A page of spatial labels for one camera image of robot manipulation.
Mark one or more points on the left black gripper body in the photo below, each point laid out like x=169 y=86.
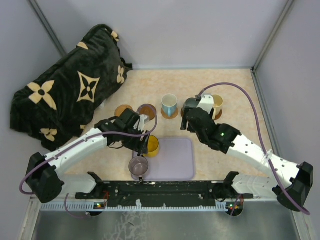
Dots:
x=134 y=143

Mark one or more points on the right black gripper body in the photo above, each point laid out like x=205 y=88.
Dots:
x=184 y=120

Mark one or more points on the light cork coaster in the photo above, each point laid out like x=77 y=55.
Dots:
x=169 y=112
x=120 y=109

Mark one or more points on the dark brown coaster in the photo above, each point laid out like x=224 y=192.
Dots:
x=148 y=110
x=217 y=116

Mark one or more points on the grey green mug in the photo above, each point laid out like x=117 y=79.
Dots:
x=191 y=102

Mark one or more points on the cream yellow mug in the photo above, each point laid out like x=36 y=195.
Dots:
x=217 y=103

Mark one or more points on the yellow translucent mug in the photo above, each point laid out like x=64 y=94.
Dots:
x=153 y=147

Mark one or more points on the white mug blue handle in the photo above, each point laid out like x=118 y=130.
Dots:
x=169 y=100

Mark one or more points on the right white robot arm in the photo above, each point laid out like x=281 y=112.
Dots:
x=288 y=182

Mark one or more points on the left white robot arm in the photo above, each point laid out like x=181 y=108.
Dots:
x=47 y=174

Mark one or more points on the purple mug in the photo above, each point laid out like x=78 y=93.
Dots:
x=138 y=168

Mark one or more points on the lavender plastic tray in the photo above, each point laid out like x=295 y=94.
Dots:
x=174 y=162

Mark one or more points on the black floral plush blanket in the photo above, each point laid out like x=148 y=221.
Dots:
x=61 y=102

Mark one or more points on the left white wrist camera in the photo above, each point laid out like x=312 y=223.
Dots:
x=140 y=124

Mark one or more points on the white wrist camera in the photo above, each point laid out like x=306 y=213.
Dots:
x=205 y=101
x=140 y=124

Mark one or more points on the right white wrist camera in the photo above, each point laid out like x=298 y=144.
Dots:
x=205 y=101

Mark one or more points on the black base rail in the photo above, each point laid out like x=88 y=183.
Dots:
x=160 y=193

